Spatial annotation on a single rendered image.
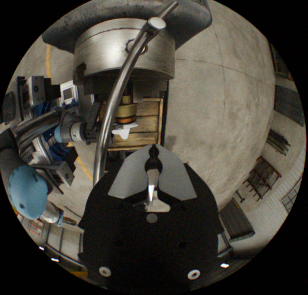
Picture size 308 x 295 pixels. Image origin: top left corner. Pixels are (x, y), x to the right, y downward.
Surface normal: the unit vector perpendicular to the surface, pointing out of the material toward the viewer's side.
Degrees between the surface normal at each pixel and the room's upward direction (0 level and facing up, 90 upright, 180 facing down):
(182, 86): 0
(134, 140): 0
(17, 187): 71
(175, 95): 0
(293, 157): 90
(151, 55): 24
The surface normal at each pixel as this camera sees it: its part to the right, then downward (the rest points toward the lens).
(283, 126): -0.97, 0.22
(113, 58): 0.15, 0.48
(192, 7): 0.13, 0.82
